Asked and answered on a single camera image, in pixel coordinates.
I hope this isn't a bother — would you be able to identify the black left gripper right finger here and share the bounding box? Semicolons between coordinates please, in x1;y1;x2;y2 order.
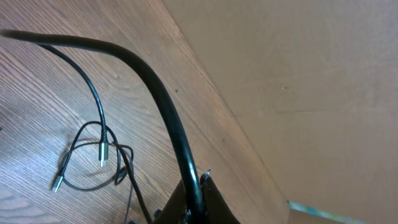
200;170;240;224

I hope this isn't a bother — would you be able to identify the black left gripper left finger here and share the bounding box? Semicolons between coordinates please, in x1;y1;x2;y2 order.
152;181;190;224

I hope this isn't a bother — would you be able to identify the black USB cable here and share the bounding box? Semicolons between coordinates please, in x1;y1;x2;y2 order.
0;29;208;224
37;43;153;224

